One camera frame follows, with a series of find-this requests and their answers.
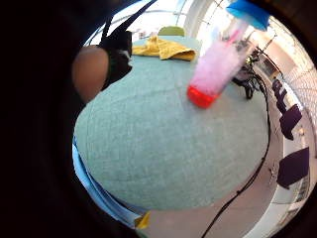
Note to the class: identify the yellow cloth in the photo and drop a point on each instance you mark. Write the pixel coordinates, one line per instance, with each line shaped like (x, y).
(166, 49)

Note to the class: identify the pink bottle with blue cap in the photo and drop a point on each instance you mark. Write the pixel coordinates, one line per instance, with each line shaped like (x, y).
(216, 64)

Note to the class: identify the dark purple chair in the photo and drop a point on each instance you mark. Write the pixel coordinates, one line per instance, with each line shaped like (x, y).
(291, 119)
(280, 94)
(294, 167)

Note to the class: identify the small yellow tag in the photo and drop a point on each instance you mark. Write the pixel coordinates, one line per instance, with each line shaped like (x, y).
(144, 221)

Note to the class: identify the black tripod stand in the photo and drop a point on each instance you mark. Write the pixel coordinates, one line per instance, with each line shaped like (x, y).
(248, 79)

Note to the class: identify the teal table cloth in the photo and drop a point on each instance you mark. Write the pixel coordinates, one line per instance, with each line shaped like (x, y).
(171, 142)

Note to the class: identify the green chair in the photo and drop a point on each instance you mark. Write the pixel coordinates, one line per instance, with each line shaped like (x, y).
(171, 31)

